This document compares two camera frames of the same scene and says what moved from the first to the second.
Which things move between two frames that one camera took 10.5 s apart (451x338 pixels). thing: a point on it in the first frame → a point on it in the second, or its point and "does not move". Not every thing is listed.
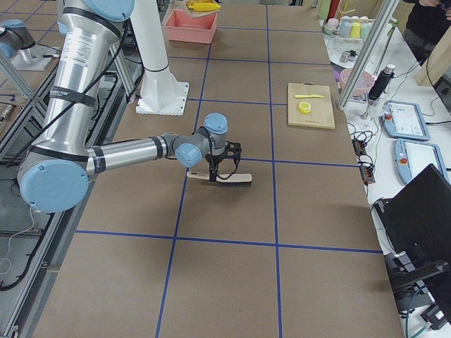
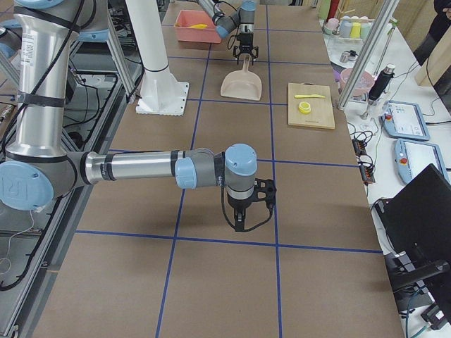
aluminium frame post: [365, 63] does not move
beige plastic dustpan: [196, 13] → [242, 84]
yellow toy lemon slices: [304, 107] does not move
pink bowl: [366, 82] does not move
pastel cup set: [349, 27] does not move
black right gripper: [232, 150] → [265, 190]
